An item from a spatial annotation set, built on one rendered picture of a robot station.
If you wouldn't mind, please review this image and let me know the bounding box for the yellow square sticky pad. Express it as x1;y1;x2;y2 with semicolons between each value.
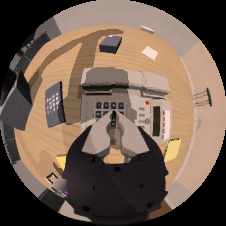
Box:
163;139;181;162

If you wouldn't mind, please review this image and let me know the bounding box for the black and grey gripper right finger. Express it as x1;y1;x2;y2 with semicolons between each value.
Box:
114;110;169;176

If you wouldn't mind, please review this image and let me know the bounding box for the white sheet of paper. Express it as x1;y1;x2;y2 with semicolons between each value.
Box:
141;46;158;60

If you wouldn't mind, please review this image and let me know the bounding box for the yellow sticky note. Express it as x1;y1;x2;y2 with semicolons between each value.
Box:
56;155;67;170

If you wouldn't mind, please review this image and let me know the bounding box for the grey mug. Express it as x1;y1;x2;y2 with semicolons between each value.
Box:
45;172;68;198

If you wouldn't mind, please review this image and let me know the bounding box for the beige desk phone body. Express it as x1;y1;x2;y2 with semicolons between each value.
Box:
80;88;172;145

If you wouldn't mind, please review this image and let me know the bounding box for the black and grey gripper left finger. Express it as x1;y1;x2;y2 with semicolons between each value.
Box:
61;110;114;180

